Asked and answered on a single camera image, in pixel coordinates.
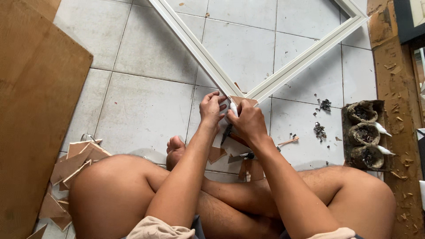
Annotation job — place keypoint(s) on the person's left hand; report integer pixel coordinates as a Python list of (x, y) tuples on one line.
[(209, 111)]

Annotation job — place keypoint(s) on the person's right hand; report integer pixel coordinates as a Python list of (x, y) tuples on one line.
[(250, 122)]

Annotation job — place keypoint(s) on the person's left fingers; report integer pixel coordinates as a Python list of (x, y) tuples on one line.
[(219, 99)]

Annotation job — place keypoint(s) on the person's right fingers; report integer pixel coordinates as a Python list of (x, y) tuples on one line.
[(241, 111)]

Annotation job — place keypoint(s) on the white glue tube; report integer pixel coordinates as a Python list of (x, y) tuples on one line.
[(233, 109)]

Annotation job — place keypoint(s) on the brown triangular plywood gusset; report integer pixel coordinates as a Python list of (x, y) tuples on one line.
[(249, 99)]

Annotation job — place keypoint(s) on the black utility knife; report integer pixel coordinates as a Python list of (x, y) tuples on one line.
[(244, 156)]

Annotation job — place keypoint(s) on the brown plywood offcut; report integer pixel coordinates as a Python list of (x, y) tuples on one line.
[(242, 170), (216, 154), (256, 170)]

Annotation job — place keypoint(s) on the thin wooden strip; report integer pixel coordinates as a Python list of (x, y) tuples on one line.
[(288, 141)]

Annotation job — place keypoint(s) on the pile of metal staples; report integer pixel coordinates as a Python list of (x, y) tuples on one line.
[(319, 130), (325, 105)]

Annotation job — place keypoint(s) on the dark wooden tray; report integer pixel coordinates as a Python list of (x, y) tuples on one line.
[(344, 139)]

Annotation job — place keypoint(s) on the round woven staple container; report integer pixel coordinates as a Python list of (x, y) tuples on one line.
[(364, 134), (367, 157), (362, 113)]

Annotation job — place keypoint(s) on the grey shorts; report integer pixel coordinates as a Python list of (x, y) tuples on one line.
[(198, 227)]

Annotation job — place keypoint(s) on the person's right leg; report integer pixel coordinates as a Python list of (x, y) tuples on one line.
[(348, 192)]

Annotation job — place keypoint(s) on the person's leg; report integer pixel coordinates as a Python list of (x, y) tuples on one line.
[(113, 192), (348, 192)]

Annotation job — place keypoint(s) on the white glue bottle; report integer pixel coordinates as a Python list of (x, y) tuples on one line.
[(385, 150), (381, 129)]

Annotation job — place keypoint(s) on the person's left leg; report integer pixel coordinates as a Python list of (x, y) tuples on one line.
[(113, 192)]

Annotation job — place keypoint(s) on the beige shirt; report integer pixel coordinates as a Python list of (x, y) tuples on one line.
[(156, 229)]

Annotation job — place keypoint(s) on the long brown wooden board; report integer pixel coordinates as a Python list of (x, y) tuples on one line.
[(391, 86)]

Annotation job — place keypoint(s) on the scattered wood chips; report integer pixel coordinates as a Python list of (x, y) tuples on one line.
[(396, 108)]

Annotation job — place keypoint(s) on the heap of plywood triangles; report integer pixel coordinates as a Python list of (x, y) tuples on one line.
[(73, 162)]

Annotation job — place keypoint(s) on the large brown plywood sheet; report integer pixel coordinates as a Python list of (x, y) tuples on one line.
[(36, 116)]

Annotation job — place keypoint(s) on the white picture frame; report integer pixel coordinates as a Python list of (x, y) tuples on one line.
[(199, 49)]

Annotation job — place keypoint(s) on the dark picture frame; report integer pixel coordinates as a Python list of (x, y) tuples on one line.
[(401, 23)]

